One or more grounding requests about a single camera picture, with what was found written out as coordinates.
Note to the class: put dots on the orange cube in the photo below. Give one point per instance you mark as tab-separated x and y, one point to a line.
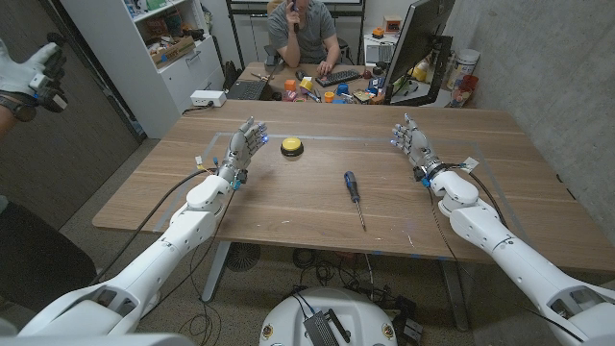
289	85

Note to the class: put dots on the yellow button with black base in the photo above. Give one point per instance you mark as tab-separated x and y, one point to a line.
292	146

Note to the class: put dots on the blue and black screwdriver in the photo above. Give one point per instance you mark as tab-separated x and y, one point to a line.
352	185

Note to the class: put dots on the black box on robot base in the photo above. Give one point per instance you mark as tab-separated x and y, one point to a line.
321	330

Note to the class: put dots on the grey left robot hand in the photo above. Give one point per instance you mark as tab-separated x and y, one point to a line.
240	149

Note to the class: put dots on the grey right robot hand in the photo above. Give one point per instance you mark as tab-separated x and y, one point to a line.
418	146

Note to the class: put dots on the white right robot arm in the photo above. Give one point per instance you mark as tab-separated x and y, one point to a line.
519	259

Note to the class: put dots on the orange box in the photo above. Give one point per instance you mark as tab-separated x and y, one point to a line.
392	23

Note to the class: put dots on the blue cup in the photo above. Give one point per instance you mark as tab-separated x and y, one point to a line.
342	89

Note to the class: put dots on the small orange cup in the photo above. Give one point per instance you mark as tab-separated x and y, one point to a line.
328	96

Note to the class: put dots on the person's dark trousers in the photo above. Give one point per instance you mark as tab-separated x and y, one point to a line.
33	259

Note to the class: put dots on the white shelf cabinet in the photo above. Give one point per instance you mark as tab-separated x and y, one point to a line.
163	81

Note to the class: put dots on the white robot torso base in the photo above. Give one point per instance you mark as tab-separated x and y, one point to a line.
288	319

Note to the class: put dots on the white power strip box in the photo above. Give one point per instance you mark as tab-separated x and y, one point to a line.
208	98

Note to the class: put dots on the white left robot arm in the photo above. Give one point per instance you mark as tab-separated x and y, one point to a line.
168	240

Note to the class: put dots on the black keyboard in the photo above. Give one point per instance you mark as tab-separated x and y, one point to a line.
337	78

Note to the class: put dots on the grey table leg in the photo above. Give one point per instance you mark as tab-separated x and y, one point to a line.
454	293
216	269

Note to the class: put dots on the cardboard box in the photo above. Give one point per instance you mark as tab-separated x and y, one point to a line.
173	50

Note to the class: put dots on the silver laptop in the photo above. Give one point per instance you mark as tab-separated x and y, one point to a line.
379	54

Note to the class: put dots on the black computer monitor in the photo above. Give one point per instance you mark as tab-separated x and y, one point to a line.
413	38

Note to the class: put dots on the seated person in grey shirt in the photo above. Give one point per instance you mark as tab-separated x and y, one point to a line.
302	33

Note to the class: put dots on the white canister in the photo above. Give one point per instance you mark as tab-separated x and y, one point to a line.
463	67

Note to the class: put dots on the round black floor fan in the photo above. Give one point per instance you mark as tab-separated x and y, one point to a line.
242	257

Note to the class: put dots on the person's hand in white glove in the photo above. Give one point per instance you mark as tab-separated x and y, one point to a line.
24	74

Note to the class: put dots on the black laptop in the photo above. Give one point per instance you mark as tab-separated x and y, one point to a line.
246	90

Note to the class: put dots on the yellow bottle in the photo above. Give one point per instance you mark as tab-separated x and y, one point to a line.
420	72

